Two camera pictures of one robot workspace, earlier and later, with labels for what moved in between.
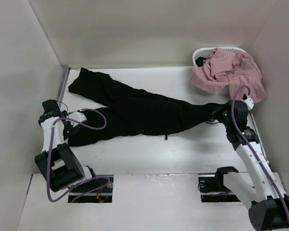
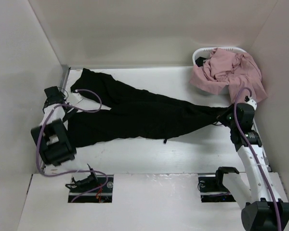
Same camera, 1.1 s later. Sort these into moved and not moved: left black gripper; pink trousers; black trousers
Moved: left black gripper
Not moved: black trousers; pink trousers
